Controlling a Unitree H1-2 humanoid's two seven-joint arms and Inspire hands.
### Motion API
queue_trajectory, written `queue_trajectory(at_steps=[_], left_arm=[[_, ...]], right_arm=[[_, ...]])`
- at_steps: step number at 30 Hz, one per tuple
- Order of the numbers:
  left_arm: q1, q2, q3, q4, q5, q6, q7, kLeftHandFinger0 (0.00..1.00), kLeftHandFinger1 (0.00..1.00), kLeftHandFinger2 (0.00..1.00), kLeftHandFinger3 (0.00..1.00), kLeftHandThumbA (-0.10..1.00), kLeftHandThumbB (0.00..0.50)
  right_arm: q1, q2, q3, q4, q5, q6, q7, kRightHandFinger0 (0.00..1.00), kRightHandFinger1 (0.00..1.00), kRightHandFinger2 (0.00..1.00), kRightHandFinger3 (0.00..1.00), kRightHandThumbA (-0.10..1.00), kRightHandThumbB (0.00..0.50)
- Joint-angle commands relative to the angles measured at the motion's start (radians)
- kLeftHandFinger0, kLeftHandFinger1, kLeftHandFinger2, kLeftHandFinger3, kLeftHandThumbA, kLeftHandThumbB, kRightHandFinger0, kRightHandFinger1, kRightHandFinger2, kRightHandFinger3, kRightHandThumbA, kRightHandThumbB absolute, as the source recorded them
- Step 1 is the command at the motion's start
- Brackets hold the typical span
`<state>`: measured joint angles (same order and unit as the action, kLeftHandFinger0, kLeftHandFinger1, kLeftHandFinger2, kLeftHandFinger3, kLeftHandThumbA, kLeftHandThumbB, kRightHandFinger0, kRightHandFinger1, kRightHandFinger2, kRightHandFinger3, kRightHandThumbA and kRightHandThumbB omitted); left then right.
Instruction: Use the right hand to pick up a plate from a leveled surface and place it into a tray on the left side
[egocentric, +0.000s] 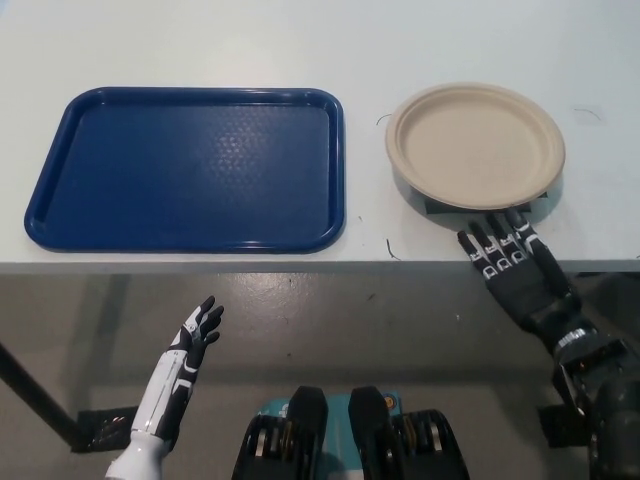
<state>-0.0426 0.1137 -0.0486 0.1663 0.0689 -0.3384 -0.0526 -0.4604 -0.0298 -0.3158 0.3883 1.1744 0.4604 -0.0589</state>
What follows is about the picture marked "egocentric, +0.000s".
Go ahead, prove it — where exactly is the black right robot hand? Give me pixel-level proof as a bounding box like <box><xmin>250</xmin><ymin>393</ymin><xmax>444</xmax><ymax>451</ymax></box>
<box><xmin>457</xmin><ymin>208</ymin><xmax>595</xmax><ymax>351</ymax></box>

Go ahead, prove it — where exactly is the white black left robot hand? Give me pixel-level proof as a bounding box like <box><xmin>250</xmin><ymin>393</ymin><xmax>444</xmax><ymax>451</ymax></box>
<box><xmin>128</xmin><ymin>295</ymin><xmax>225</xmax><ymax>442</ymax></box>

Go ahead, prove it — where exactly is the beige paper plate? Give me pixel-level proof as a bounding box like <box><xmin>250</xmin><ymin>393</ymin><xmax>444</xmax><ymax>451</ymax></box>
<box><xmin>384</xmin><ymin>80</ymin><xmax>568</xmax><ymax>209</ymax></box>

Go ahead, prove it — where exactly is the black table foot plate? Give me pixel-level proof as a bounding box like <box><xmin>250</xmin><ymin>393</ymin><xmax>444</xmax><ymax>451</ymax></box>
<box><xmin>74</xmin><ymin>407</ymin><xmax>139</xmax><ymax>454</ymax></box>
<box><xmin>537</xmin><ymin>403</ymin><xmax>594</xmax><ymax>449</ymax></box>

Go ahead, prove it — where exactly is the blue plastic tray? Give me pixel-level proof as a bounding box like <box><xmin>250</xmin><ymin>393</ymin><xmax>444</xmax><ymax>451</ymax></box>
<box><xmin>23</xmin><ymin>87</ymin><xmax>348</xmax><ymax>254</ymax></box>

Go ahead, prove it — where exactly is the black table leg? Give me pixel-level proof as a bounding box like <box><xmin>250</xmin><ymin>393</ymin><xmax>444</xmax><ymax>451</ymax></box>
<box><xmin>0</xmin><ymin>342</ymin><xmax>84</xmax><ymax>444</ymax></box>

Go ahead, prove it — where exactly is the black teal robot body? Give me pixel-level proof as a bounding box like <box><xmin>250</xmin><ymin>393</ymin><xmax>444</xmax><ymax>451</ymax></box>
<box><xmin>230</xmin><ymin>385</ymin><xmax>475</xmax><ymax>480</ymax></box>

